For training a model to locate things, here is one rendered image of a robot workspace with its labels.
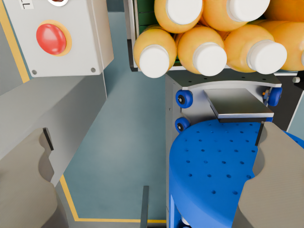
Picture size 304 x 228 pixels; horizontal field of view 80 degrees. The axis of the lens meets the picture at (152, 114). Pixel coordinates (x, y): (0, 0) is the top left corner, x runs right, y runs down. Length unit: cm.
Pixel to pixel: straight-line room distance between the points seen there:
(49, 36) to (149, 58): 12
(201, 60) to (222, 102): 17
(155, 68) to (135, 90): 122
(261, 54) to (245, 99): 17
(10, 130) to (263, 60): 69
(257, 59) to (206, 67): 6
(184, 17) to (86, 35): 12
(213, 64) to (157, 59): 7
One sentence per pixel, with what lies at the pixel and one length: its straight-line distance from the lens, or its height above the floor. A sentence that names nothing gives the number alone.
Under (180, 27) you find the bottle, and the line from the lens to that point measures 28.
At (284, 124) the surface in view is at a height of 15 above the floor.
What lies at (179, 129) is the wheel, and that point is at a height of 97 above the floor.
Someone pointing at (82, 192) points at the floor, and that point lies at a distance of 239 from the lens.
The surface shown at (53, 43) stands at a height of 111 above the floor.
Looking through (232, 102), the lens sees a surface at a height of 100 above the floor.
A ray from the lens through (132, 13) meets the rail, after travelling 37.
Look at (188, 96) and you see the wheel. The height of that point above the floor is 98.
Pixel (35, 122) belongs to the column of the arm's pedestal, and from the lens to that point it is 73.
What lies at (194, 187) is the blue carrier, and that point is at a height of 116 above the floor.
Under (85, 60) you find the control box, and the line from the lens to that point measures 27.
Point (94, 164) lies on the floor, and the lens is 200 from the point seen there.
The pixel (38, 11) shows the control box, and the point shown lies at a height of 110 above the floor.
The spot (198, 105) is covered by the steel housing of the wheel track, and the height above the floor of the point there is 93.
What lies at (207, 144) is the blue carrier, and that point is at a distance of 39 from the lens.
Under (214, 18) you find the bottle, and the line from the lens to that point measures 30.
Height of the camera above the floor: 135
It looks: 61 degrees down
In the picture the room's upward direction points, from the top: 177 degrees counter-clockwise
